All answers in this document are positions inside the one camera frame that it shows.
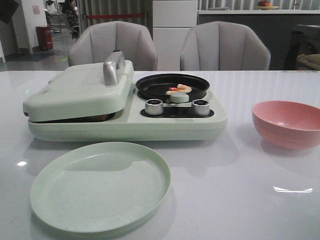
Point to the cooked shrimp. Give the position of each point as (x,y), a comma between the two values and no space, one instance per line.
(171,92)
(180,88)

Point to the green breakfast maker lid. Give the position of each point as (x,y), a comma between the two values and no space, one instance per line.
(81,92)

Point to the pink plastic bowl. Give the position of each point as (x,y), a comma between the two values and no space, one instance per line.
(287,124)

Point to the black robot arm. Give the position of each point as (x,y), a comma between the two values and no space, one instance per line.
(7,10)

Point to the green breakfast maker base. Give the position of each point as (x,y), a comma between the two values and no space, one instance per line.
(129,125)

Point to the left silver knob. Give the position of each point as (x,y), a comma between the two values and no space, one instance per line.
(154,107)

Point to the silver knob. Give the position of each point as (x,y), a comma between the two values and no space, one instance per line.
(154,107)
(200,107)

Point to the black round frying pan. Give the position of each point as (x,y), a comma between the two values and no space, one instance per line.
(155,86)

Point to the right silver knob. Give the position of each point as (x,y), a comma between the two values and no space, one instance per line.
(200,107)

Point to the light green round plate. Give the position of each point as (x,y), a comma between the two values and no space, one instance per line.
(108,187)

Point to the right grey armchair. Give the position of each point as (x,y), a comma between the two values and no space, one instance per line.
(223,46)

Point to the grey armchair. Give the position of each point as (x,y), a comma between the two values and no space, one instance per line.
(98,41)
(223,46)

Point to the white cabinet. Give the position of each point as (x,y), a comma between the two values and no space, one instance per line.
(172,19)

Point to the left grey armchair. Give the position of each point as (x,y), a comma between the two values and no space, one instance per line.
(98,41)

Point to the red barrier belt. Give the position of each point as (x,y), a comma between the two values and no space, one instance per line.
(115,16)

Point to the seated person in background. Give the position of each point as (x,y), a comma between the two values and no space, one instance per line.
(68,9)

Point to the red bin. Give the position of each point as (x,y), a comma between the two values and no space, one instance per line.
(44,37)

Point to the dark grey counter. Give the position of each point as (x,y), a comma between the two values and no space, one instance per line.
(274,28)

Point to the fruit plate on counter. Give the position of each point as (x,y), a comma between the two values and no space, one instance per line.
(265,5)

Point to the green round pan handle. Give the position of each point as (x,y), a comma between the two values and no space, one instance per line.
(178,97)

